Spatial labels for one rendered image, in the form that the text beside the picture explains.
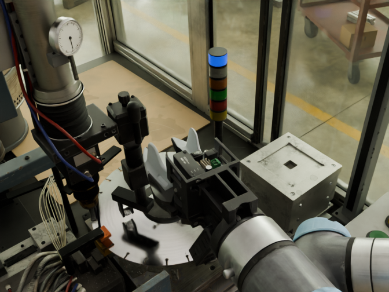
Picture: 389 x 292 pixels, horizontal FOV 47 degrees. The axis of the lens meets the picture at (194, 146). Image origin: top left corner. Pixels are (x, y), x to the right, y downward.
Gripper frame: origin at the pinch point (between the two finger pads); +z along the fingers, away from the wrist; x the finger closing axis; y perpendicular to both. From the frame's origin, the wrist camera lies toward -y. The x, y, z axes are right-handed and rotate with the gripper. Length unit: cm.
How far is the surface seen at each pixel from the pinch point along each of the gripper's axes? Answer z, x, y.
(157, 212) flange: 15.4, -4.0, -29.0
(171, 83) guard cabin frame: 85, -42, -46
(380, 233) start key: -10, -43, -34
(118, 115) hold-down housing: 12.1, 1.9, 0.0
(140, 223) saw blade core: 15.4, 0.0, -30.2
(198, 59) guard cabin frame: 68, -44, -29
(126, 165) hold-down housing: 14.1, 1.5, -12.4
